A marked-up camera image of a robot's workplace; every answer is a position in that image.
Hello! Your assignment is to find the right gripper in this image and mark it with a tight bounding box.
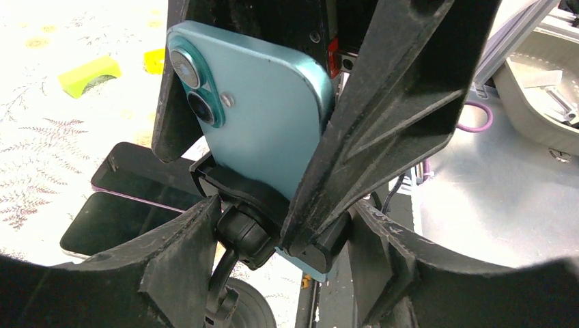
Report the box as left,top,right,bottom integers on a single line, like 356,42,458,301
187,0,500,256

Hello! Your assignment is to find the floral patterned mat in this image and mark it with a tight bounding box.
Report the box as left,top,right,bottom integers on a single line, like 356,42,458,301
1,1,320,327

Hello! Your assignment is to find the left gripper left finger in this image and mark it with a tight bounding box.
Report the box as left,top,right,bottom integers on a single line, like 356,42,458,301
1,196,221,327

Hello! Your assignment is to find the black tripod stand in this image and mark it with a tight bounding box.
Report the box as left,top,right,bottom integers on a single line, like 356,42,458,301
190,153,289,327

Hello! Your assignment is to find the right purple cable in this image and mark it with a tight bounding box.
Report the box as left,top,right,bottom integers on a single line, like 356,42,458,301
423,100,494,182

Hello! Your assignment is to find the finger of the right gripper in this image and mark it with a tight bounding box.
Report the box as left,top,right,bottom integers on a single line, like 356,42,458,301
152,1,215,163

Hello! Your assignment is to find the green block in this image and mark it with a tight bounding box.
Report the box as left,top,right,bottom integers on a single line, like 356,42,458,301
57,55,122,99

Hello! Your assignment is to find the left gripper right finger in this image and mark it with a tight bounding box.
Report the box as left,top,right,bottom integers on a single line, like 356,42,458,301
348,201,578,327

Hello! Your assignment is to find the yellow triangle frame toy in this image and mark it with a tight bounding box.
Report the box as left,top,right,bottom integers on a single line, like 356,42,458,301
143,49,165,74

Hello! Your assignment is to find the purple-edged black phone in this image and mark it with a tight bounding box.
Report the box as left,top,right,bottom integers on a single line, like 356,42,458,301
91,142,203,210

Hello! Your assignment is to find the teal phone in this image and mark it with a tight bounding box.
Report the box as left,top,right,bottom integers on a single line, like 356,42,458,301
166,19,338,284

